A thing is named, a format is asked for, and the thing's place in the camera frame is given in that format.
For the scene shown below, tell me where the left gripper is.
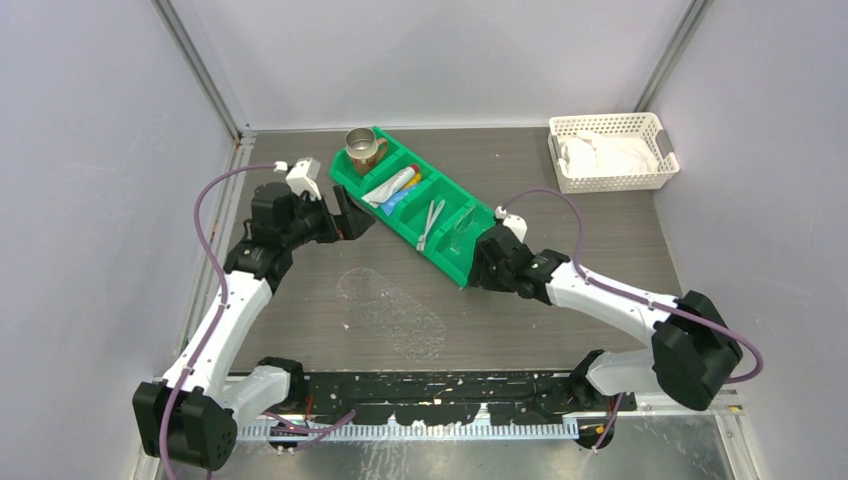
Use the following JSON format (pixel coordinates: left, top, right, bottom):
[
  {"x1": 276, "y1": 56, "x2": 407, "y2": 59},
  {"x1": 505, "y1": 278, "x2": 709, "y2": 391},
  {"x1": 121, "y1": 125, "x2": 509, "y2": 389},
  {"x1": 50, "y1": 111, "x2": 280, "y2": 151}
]
[{"x1": 282, "y1": 186, "x2": 374, "y2": 250}]

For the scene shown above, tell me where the brown steel cup with handle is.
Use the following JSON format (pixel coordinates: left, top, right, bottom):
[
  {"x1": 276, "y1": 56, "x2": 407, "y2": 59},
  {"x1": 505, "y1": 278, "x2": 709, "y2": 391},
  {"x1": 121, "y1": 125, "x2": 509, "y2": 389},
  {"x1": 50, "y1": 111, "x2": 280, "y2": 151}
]
[{"x1": 345, "y1": 127, "x2": 389, "y2": 177}]

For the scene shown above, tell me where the clear oval acrylic tray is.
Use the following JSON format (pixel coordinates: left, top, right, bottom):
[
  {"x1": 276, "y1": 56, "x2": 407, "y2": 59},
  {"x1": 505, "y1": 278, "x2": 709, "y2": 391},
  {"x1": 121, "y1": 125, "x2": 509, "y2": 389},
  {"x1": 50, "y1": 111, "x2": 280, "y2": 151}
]
[{"x1": 336, "y1": 268, "x2": 446, "y2": 363}]

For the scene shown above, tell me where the clear acrylic toothbrush holder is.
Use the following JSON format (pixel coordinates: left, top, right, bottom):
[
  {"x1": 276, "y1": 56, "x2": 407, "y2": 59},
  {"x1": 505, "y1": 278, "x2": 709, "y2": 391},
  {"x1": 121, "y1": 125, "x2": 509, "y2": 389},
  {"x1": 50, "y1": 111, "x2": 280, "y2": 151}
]
[{"x1": 449, "y1": 203, "x2": 477, "y2": 255}]

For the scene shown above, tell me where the pink toothbrush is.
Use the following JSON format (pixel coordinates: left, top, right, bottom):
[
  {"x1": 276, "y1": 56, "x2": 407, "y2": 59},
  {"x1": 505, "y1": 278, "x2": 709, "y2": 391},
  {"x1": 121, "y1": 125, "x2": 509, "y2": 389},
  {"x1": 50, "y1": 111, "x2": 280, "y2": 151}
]
[{"x1": 416, "y1": 200, "x2": 437, "y2": 252}]

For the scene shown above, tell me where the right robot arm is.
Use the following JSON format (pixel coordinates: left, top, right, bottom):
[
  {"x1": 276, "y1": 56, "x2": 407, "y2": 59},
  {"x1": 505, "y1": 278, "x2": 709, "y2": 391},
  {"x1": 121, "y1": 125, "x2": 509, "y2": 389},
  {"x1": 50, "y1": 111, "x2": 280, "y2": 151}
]
[{"x1": 469, "y1": 224, "x2": 743, "y2": 411}]

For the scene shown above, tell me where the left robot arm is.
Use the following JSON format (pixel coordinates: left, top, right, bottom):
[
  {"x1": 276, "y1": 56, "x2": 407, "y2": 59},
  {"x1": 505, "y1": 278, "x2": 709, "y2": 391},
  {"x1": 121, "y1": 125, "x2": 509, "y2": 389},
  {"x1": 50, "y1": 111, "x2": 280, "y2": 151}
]
[{"x1": 132, "y1": 182, "x2": 375, "y2": 471}]

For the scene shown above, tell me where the blue toothpaste tube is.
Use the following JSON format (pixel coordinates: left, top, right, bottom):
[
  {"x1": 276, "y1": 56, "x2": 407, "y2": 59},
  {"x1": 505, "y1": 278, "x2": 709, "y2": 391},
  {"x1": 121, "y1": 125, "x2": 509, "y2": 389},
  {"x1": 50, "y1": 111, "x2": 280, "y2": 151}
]
[{"x1": 380, "y1": 184, "x2": 419, "y2": 216}]

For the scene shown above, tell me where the white toothpaste tube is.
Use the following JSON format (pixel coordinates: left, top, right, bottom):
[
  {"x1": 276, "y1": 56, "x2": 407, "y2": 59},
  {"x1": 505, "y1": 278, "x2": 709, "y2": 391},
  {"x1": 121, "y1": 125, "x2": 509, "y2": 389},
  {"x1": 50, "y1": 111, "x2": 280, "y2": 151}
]
[{"x1": 362, "y1": 164, "x2": 419, "y2": 207}]

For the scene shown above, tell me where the yellow toothpaste tube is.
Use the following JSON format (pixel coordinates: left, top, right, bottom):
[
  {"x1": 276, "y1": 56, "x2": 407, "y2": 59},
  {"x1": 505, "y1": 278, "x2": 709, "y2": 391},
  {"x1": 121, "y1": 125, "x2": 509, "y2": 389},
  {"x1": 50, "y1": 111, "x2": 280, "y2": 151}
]
[{"x1": 403, "y1": 173, "x2": 422, "y2": 189}]

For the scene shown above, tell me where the white cloth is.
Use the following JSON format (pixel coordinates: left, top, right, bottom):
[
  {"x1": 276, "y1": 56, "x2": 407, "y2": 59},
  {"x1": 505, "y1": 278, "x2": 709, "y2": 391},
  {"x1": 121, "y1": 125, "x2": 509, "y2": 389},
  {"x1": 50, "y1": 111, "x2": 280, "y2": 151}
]
[{"x1": 559, "y1": 130, "x2": 659, "y2": 178}]

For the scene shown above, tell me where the white perforated plastic basket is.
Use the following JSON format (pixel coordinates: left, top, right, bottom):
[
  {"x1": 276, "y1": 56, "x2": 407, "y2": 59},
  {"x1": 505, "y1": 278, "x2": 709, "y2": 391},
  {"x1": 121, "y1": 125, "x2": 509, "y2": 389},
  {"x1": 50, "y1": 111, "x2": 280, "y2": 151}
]
[{"x1": 548, "y1": 112, "x2": 680, "y2": 194}]

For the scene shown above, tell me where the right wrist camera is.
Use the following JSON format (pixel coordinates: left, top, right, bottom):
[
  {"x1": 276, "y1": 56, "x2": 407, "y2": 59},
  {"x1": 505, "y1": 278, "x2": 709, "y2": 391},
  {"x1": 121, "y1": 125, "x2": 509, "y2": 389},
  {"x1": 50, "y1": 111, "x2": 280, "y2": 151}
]
[{"x1": 494, "y1": 206, "x2": 528, "y2": 242}]

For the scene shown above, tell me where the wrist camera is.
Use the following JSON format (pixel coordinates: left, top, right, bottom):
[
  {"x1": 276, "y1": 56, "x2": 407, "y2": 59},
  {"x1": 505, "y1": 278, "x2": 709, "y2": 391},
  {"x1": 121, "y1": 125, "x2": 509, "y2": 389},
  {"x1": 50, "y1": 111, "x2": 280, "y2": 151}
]
[
  {"x1": 494, "y1": 206, "x2": 528, "y2": 242},
  {"x1": 285, "y1": 157, "x2": 322, "y2": 201}
]

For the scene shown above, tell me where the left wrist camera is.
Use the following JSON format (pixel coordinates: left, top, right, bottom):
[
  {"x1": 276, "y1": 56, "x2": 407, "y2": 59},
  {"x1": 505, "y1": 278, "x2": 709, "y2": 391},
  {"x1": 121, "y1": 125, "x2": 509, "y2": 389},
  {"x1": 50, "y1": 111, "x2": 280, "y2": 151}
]
[{"x1": 285, "y1": 157, "x2": 322, "y2": 201}]

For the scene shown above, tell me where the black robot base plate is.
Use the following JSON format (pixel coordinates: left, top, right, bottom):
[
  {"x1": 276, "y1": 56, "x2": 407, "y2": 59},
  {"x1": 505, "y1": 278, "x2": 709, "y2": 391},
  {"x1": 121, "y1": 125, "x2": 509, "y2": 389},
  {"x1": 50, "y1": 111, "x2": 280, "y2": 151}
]
[{"x1": 270, "y1": 370, "x2": 637, "y2": 448}]

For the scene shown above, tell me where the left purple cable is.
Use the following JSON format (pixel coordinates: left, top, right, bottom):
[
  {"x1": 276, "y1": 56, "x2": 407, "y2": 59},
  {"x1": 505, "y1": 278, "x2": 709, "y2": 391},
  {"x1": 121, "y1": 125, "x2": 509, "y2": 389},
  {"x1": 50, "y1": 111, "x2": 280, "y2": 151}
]
[{"x1": 157, "y1": 160, "x2": 289, "y2": 480}]

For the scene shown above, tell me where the purple cable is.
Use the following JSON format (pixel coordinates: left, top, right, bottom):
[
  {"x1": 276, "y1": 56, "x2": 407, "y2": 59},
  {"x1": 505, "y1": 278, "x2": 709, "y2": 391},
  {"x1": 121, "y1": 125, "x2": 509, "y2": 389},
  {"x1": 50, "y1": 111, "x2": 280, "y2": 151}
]
[
  {"x1": 500, "y1": 187, "x2": 765, "y2": 452},
  {"x1": 157, "y1": 160, "x2": 289, "y2": 480}
]

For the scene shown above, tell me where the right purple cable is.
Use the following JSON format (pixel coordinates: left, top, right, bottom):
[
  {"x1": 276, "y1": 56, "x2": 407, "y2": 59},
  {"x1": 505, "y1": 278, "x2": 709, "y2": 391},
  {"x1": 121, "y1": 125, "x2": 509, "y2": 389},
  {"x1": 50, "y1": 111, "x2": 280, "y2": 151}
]
[{"x1": 500, "y1": 187, "x2": 765, "y2": 452}]

